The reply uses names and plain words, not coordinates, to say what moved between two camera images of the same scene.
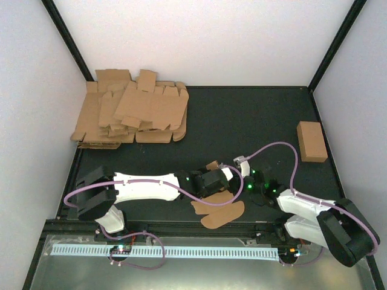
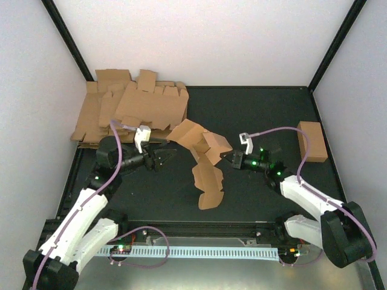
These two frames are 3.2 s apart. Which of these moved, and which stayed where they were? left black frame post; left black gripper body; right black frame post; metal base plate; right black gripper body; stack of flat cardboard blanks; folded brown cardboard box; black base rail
Moved: left black gripper body; right black gripper body
Stayed: stack of flat cardboard blanks; metal base plate; left black frame post; folded brown cardboard box; right black frame post; black base rail
